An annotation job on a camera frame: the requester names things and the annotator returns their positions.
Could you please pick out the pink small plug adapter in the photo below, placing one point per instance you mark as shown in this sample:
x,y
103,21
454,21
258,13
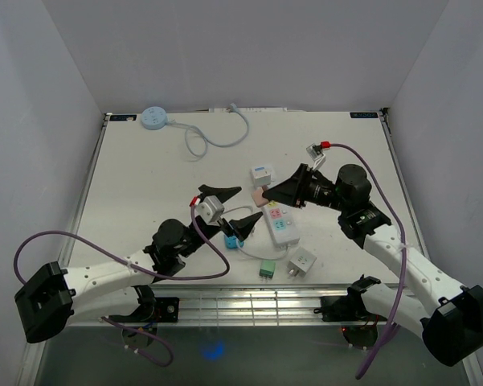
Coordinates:
x,y
257,197

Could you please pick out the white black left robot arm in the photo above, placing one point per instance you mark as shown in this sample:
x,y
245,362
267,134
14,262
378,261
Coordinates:
x,y
55,297

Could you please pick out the white square charger plug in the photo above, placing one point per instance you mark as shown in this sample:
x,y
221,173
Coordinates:
x,y
262,175

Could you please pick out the white cube socket adapter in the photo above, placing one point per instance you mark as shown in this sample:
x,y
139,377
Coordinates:
x,y
301,263

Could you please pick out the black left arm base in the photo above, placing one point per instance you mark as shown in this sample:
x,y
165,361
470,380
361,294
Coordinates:
x,y
147,307

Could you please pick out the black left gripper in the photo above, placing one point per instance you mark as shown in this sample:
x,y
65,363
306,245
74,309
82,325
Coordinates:
x,y
240,227

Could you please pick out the white multicolour power strip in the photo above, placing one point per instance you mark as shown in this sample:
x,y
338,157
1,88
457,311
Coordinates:
x,y
281,224

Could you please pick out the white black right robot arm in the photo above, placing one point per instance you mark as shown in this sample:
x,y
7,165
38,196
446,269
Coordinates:
x,y
445,314

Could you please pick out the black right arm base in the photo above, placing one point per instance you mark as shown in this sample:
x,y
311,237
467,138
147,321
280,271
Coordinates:
x,y
350,308

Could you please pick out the black corner label right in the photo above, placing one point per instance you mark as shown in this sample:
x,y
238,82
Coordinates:
x,y
364,115

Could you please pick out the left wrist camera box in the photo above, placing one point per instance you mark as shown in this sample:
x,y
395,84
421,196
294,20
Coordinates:
x,y
210,209

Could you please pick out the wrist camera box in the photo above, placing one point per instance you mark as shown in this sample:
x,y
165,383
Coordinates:
x,y
317,153
210,209

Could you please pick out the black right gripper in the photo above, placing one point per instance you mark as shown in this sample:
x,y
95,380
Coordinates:
x,y
294,190

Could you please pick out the black corner label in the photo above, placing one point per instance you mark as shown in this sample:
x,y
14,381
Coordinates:
x,y
364,115
123,117

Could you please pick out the round light blue socket hub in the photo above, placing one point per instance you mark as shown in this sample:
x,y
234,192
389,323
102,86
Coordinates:
x,y
154,118

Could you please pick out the blue cable winder clip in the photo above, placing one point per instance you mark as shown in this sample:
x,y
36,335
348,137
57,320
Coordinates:
x,y
232,242

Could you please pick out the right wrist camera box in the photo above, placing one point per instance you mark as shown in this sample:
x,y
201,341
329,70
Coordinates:
x,y
317,153

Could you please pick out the aluminium frame rail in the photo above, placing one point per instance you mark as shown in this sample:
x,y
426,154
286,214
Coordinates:
x,y
224,307

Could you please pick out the black corner label left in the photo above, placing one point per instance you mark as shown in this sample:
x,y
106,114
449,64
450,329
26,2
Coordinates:
x,y
123,117

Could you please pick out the green small plug adapter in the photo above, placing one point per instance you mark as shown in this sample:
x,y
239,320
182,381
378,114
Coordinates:
x,y
267,269

